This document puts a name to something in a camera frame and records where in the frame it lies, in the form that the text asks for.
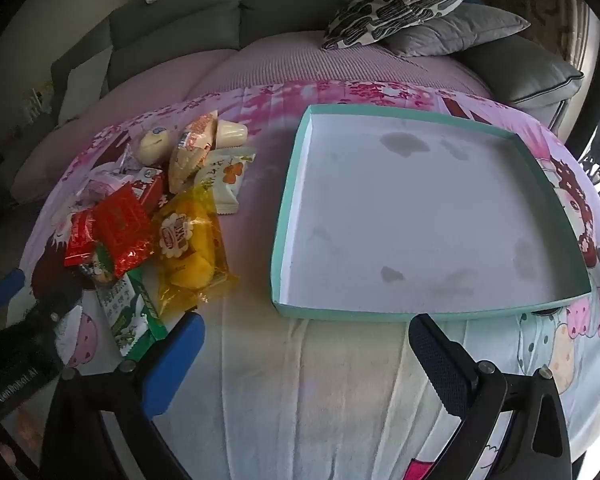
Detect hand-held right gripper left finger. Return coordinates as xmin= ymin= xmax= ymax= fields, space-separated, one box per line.
xmin=42 ymin=311 xmax=206 ymax=480

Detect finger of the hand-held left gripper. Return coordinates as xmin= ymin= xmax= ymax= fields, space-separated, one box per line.
xmin=0 ymin=267 xmax=27 ymax=315
xmin=27 ymin=275 xmax=86 ymax=332

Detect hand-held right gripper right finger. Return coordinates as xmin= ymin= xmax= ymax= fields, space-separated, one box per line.
xmin=408 ymin=313 xmax=573 ymax=480

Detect green white snack box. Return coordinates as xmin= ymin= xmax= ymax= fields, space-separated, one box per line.
xmin=95 ymin=266 xmax=170 ymax=358

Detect large red snack packet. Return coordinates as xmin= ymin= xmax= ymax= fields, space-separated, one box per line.
xmin=91 ymin=182 xmax=156 ymax=278

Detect yellow snack packet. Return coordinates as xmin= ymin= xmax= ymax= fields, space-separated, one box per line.
xmin=152 ymin=185 xmax=241 ymax=313

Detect pink snack packet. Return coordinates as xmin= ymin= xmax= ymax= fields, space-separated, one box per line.
xmin=77 ymin=145 xmax=143 ymax=201

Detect teal cardboard box lid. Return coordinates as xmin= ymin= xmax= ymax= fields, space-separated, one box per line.
xmin=269 ymin=104 xmax=593 ymax=323

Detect round bun blue label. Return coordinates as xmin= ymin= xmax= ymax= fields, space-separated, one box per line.
xmin=132 ymin=127 xmax=173 ymax=165

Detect white packet orange print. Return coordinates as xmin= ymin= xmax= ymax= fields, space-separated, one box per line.
xmin=192 ymin=147 xmax=257 ymax=216

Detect yellow pudding cup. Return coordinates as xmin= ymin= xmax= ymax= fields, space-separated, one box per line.
xmin=215 ymin=119 xmax=251 ymax=150

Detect small red snack packet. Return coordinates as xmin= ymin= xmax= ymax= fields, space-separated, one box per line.
xmin=63 ymin=209 xmax=98 ymax=267

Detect pink printed blanket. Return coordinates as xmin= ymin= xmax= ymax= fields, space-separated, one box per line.
xmin=17 ymin=79 xmax=600 ymax=480

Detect red white snack carton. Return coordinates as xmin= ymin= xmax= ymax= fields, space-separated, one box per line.
xmin=130 ymin=166 xmax=165 ymax=208

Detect orange white wrapped snack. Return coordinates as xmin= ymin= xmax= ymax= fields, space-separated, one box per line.
xmin=167 ymin=110 xmax=220 ymax=195

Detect white flat panel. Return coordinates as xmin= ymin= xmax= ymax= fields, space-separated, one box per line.
xmin=59 ymin=49 xmax=114 ymax=122

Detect black white patterned cloth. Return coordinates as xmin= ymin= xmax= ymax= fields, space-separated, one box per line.
xmin=577 ymin=152 xmax=600 ymax=211

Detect pink ribbed sofa cover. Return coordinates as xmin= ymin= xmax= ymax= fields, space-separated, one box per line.
xmin=10 ymin=30 xmax=496 ymax=206

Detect grey cushion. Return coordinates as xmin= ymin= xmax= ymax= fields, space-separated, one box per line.
xmin=387 ymin=2 xmax=531 ymax=58

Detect grey sofa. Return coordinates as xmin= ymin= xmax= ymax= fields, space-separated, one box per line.
xmin=50 ymin=0 xmax=586 ymax=131

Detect black white patterned cushion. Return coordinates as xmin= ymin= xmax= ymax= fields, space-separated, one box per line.
xmin=321 ymin=0 xmax=473 ymax=52

